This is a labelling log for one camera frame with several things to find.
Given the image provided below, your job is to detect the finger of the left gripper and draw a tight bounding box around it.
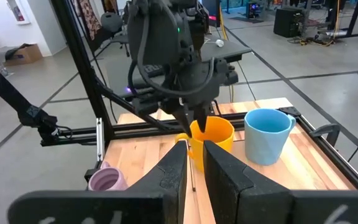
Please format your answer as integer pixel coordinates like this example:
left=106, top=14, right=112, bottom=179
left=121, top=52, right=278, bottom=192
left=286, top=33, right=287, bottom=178
left=193, top=101, right=213, bottom=134
left=168, top=104, right=193, bottom=139

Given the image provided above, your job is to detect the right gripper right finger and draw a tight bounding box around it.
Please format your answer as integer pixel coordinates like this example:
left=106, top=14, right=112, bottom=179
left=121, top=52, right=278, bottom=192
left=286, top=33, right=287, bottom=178
left=202, top=139, right=358, bottom=224

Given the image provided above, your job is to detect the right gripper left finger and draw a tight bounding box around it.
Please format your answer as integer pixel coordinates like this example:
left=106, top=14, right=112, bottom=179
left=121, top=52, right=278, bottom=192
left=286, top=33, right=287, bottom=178
left=7, top=139, right=188, bottom=224

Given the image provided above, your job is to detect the yellow faceted mug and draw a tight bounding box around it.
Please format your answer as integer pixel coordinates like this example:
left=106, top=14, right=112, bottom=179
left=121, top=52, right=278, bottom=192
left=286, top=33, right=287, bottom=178
left=175, top=116, right=236, bottom=174

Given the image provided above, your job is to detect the light blue faceted mug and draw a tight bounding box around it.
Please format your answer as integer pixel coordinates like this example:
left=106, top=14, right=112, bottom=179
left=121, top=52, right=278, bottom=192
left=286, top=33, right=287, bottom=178
left=243, top=108, right=297, bottom=166

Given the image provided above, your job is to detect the black keyboard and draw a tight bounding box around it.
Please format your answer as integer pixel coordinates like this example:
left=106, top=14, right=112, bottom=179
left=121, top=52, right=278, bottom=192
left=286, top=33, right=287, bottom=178
left=143, top=63, right=165, bottom=78

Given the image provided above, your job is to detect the computer monitor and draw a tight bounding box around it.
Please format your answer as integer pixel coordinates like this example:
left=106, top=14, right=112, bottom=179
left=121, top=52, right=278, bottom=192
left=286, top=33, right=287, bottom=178
left=201, top=0, right=222, bottom=28

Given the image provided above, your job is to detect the dark grey desk top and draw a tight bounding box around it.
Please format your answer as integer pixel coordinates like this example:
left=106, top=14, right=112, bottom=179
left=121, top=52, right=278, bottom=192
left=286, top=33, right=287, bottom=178
left=104, top=49, right=180, bottom=100

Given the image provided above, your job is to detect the black lit computer tower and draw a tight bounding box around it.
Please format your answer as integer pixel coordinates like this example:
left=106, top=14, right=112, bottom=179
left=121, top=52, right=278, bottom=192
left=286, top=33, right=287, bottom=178
left=247, top=1, right=260, bottom=19

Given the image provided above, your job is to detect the grey office chair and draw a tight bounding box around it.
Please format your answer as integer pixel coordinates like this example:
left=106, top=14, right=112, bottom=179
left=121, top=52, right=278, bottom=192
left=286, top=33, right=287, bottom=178
left=99, top=11, right=131, bottom=58

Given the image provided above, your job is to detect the black cabinet box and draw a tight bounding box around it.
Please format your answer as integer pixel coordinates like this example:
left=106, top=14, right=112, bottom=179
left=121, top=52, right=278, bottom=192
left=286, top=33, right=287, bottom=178
left=273, top=7, right=305, bottom=39

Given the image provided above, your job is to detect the patterned hanging fabric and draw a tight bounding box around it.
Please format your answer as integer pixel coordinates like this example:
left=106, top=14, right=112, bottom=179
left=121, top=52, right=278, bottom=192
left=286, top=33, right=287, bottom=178
left=78, top=0, right=103, bottom=41

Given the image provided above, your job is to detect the cardboard box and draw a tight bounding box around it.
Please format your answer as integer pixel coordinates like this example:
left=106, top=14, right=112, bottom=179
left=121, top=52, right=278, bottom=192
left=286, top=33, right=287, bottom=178
left=4, top=43, right=44, bottom=67

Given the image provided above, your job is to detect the black rolling stand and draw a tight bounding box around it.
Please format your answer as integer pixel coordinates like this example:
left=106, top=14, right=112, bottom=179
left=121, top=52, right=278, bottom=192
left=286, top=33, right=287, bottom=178
left=303, top=0, right=358, bottom=41

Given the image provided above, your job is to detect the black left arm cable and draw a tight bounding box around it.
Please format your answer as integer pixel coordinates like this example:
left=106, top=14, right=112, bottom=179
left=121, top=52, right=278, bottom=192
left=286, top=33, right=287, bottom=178
left=127, top=14, right=216, bottom=98

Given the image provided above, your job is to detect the yellow cable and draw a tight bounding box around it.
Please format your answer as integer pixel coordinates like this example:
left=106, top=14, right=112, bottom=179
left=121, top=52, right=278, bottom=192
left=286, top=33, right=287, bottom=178
left=218, top=4, right=235, bottom=103

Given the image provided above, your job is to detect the black frame clamp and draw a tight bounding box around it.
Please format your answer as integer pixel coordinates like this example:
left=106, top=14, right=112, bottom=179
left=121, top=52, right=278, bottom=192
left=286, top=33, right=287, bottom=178
left=310, top=123, right=341, bottom=147

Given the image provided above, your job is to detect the black aluminium table frame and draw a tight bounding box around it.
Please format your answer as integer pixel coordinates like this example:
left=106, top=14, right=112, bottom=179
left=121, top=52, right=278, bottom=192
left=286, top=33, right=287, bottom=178
left=0, top=0, right=358, bottom=191

